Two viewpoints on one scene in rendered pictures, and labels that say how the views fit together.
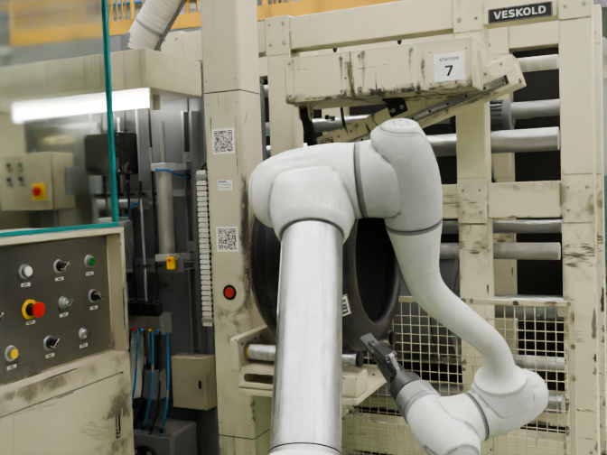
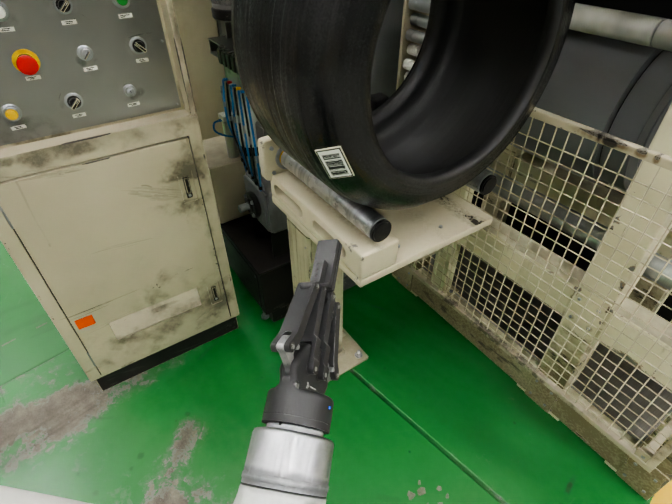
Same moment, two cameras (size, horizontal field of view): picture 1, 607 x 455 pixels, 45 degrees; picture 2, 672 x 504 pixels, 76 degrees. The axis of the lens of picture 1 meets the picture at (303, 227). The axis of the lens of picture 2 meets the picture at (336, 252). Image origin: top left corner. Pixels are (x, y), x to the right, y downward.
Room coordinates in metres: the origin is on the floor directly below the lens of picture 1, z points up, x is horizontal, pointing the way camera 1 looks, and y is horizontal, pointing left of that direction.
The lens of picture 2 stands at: (1.38, -0.38, 1.35)
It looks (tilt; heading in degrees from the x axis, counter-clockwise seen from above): 40 degrees down; 31
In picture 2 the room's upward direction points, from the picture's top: straight up
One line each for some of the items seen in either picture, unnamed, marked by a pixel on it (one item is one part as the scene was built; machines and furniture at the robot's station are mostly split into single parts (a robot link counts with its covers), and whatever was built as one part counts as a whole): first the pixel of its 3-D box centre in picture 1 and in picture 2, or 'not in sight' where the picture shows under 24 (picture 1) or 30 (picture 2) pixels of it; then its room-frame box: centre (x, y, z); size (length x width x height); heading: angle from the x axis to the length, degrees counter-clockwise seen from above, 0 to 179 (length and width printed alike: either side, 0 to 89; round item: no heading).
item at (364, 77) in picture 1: (386, 77); not in sight; (2.35, -0.28, 1.71); 0.61 x 0.25 x 0.15; 65
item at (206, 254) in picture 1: (210, 247); not in sight; (2.24, 0.29, 1.19); 0.05 x 0.04 x 0.48; 155
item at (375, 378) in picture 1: (322, 378); (378, 208); (2.14, -0.04, 0.80); 0.37 x 0.36 x 0.02; 155
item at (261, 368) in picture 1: (302, 377); (327, 214); (2.01, 0.02, 0.84); 0.36 x 0.09 x 0.06; 65
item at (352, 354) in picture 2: not in sight; (320, 347); (2.23, 0.20, 0.02); 0.27 x 0.27 x 0.04; 65
